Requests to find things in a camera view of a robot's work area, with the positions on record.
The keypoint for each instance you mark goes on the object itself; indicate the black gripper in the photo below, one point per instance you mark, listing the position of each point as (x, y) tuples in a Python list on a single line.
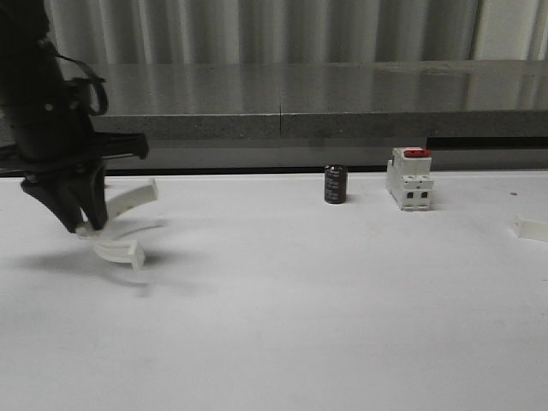
[(49, 118)]

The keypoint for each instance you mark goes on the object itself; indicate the white half-ring pipe clamp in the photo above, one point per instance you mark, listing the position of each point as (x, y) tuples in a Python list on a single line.
[(118, 248), (531, 229)]

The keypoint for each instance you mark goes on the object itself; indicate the black cylindrical capacitor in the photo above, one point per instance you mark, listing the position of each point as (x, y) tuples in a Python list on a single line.
[(336, 182)]

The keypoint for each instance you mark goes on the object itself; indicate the grey stone counter ledge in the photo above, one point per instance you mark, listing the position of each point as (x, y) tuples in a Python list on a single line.
[(208, 118)]

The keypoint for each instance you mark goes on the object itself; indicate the white circuit breaker red switch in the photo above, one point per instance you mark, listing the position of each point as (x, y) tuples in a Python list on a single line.
[(408, 178)]

